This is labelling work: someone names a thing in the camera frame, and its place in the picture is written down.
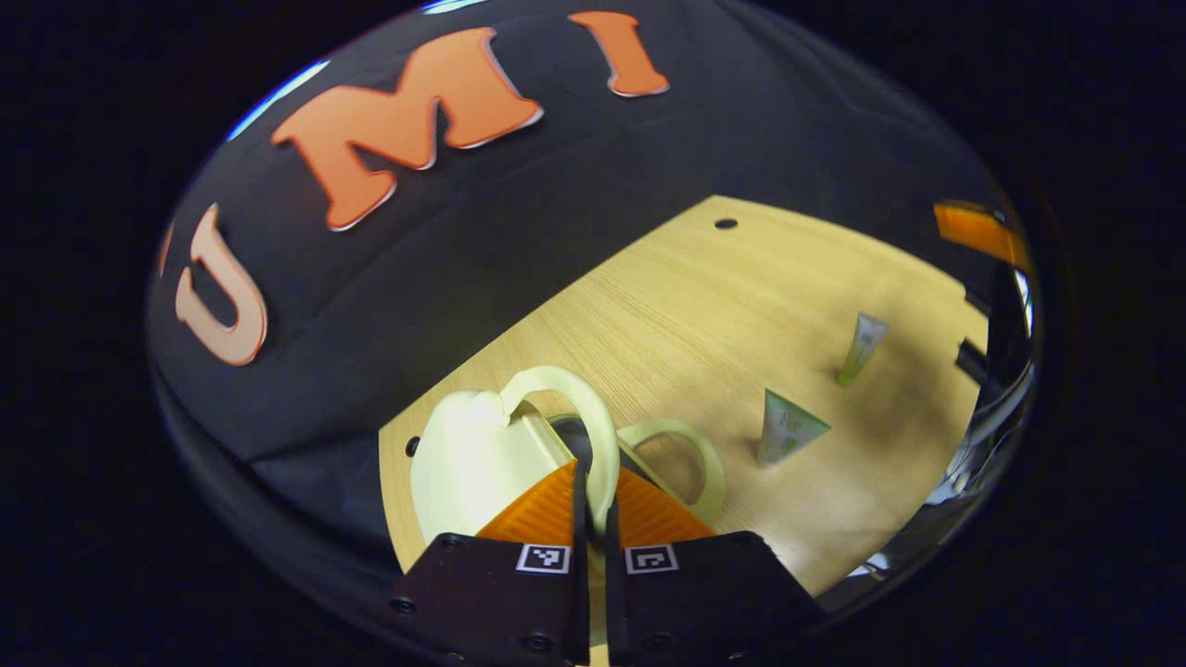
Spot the black backdrop cloth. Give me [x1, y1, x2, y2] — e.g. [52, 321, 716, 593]
[146, 0, 1029, 594]

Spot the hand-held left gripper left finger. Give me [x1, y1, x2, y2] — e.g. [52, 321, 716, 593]
[389, 460, 591, 667]

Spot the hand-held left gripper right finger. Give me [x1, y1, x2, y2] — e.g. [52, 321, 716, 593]
[604, 468, 826, 667]

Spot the pale yellow suitcase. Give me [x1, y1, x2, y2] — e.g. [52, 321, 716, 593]
[410, 365, 726, 547]

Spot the slim pale green skincare tube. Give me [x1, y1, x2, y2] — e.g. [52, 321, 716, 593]
[837, 312, 890, 388]

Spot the white green skincare tube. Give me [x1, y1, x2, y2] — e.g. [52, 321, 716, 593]
[756, 388, 832, 468]

